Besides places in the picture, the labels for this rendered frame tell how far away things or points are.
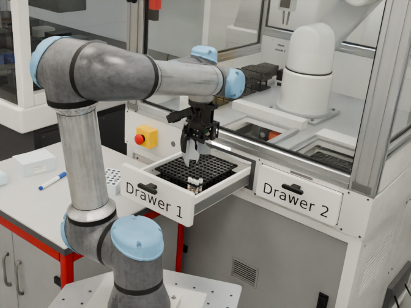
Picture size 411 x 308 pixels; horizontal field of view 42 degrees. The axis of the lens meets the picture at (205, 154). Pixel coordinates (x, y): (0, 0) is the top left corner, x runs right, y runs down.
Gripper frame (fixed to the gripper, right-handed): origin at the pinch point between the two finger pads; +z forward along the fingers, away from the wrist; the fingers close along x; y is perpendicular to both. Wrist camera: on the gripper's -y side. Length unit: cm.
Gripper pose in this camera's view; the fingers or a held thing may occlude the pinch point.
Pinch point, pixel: (189, 159)
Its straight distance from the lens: 165.8
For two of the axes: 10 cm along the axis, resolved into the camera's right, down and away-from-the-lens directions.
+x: 6.1, -2.8, 7.4
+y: 7.9, 3.1, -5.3
